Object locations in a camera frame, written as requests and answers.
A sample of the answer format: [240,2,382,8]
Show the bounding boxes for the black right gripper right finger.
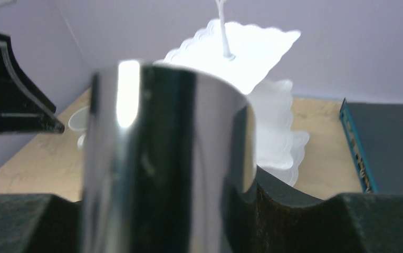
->
[222,167,403,253]

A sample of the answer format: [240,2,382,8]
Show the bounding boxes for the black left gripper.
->
[0,33,65,134]

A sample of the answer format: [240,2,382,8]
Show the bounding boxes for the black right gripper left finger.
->
[0,193,83,252]

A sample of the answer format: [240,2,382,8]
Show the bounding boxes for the white small cup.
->
[68,106,90,150]

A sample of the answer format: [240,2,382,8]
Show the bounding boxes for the grey mug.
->
[79,60,257,252]

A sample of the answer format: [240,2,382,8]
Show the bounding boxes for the white three-tier cake stand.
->
[164,1,310,186]

